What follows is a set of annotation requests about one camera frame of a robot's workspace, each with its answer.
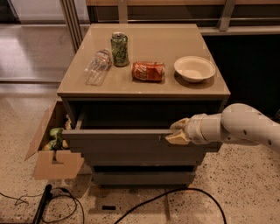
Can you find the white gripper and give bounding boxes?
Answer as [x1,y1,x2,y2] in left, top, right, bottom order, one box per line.
[165,114,208,145]

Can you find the grey top drawer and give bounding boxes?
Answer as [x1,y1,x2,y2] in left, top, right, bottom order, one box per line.
[63,113,221,155]

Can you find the grey drawer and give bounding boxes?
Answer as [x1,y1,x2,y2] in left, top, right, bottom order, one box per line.
[63,113,221,155]
[92,171,195,186]
[83,150,205,166]

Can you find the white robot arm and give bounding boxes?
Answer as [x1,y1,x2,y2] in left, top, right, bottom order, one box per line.
[165,103,280,153]

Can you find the grey drawer cabinet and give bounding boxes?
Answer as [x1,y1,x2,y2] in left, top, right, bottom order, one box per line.
[58,24,230,173]

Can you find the grey middle drawer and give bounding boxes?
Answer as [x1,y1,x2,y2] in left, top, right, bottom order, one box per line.
[83,150,205,166]

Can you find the grey bottom drawer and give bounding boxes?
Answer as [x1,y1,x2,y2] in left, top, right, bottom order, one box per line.
[92,171,195,186]

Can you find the white bowl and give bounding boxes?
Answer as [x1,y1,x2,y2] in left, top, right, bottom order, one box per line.
[174,56,216,83]

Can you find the orange soda can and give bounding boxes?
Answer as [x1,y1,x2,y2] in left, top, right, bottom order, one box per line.
[131,61,165,82]

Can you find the clear plastic bottle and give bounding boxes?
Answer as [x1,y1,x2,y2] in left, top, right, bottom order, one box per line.
[84,48,112,86]

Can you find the green drink can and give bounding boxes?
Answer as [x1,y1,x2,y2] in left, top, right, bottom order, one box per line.
[111,31,130,67]

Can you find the snack bags in box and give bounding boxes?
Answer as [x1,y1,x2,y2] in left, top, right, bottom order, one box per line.
[42,115,72,151]

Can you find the cardboard box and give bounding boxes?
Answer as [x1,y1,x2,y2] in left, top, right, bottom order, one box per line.
[24,101,84,179]

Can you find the black bar on floor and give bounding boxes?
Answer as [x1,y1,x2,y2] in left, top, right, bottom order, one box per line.
[32,184,53,224]

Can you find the thick black floor cable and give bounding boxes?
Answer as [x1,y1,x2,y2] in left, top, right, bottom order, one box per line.
[113,187,228,224]

